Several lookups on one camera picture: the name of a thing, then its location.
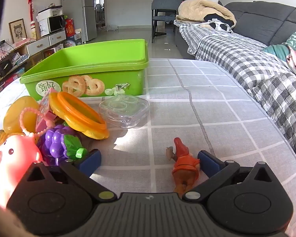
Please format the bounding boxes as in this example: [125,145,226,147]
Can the framed cartoon picture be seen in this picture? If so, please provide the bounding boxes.
[8,18,27,44]

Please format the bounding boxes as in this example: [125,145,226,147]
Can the beige quilted blanket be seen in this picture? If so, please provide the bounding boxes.
[176,0,237,29]

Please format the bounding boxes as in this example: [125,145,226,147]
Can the grey sofa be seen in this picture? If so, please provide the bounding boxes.
[175,1,296,60]

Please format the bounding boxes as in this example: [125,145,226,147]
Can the yellow plastic container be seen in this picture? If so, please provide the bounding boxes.
[3,96,40,135]

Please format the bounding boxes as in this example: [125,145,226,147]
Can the teal patterned pillow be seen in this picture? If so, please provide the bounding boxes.
[261,30,296,80]

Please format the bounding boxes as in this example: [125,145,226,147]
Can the purple grape toy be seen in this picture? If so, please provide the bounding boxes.
[37,125,88,166]

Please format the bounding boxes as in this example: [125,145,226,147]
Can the grey checked blanket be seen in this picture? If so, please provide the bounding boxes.
[174,20,296,176]

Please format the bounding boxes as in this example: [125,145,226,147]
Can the orange round lid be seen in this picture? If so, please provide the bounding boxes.
[48,92,110,139]

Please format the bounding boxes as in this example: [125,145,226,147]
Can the grey grid tablecloth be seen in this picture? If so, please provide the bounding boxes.
[0,59,296,237]

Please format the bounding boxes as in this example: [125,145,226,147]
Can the black and white garment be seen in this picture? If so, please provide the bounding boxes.
[203,13,235,33]

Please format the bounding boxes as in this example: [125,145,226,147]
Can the green plastic box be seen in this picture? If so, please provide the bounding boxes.
[20,39,149,102]

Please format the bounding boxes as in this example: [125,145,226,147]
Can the pink card box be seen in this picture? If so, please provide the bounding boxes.
[36,94,57,131]

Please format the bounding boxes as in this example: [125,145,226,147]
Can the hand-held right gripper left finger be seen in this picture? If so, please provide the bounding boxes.
[22,149,117,202]

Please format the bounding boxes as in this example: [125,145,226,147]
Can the black microwave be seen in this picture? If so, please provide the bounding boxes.
[47,15,66,33]

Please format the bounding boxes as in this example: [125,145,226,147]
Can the clear plastic case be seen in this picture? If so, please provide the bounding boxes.
[99,96,150,129]

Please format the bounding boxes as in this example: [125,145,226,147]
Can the grey chair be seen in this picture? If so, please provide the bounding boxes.
[151,0,183,43]

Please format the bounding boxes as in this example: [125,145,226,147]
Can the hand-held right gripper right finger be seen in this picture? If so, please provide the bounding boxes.
[182,150,277,201]

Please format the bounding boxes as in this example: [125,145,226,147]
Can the silver fridge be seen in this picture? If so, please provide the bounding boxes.
[60,0,98,43]

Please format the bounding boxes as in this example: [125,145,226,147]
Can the orange dwarf figurine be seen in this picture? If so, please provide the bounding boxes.
[166,137,201,194]

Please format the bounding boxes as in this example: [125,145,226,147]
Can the red gift box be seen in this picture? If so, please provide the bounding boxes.
[65,18,75,38]

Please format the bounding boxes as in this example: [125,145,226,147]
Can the pink beaded ring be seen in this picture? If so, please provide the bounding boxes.
[19,107,57,137]

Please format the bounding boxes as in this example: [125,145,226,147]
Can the red hanging decoration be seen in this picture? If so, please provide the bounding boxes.
[27,0,38,40]

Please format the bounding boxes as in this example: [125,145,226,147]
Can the pink pig toy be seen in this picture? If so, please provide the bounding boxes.
[0,133,43,203]

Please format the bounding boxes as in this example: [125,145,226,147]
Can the white drawer cabinet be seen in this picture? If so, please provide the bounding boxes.
[0,30,67,93]

